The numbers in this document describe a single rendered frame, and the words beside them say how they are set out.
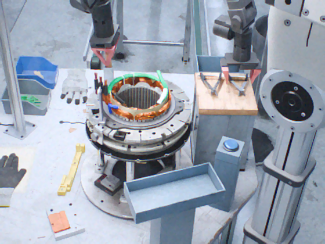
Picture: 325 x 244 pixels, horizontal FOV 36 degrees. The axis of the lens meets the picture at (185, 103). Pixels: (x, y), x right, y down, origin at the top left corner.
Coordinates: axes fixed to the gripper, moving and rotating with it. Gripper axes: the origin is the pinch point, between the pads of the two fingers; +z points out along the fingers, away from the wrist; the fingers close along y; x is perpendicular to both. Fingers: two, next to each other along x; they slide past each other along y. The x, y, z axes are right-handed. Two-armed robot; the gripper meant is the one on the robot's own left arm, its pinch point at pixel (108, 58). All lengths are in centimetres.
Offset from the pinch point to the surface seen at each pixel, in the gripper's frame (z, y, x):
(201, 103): 17.1, -3.1, 27.9
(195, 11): 50, -118, 11
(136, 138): 11.9, 20.8, 12.2
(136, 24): 124, -224, -53
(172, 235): 31, 38, 25
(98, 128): 10.6, 19.4, 1.2
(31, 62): 35, -43, -50
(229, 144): 19.6, 12.1, 38.1
